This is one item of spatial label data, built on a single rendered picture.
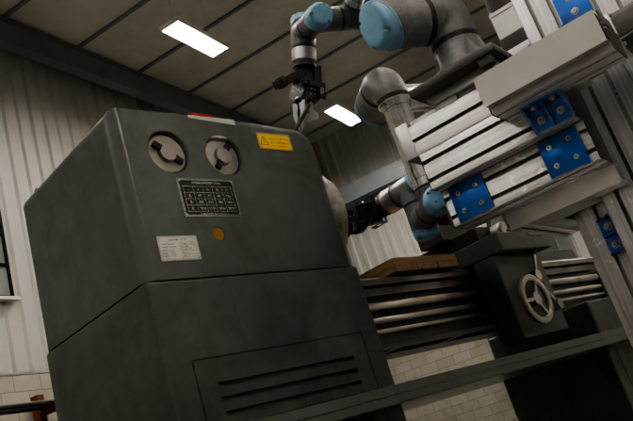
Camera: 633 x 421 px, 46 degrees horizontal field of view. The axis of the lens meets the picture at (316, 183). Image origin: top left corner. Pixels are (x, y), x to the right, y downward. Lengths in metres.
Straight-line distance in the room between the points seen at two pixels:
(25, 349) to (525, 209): 8.90
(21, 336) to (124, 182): 8.73
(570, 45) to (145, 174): 0.88
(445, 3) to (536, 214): 0.53
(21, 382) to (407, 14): 8.67
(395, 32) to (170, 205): 0.63
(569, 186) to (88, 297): 1.08
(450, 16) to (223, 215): 0.70
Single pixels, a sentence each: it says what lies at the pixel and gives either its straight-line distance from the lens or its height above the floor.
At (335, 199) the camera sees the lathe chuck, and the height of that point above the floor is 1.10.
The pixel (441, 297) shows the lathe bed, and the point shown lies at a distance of 2.23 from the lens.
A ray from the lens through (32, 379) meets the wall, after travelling 10.08.
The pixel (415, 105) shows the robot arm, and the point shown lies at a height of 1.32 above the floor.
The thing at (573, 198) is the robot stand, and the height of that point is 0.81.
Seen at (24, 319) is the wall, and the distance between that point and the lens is 10.32.
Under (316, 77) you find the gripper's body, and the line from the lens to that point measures 2.27.
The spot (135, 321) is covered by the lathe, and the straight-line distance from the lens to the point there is 1.52.
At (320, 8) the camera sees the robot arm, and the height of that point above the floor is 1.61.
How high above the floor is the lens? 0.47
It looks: 19 degrees up
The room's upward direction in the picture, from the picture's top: 18 degrees counter-clockwise
